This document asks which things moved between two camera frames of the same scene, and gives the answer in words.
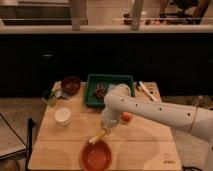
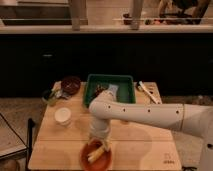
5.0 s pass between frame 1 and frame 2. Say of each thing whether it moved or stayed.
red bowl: stayed
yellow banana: moved
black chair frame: stayed
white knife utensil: stayed
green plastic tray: stayed
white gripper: moved
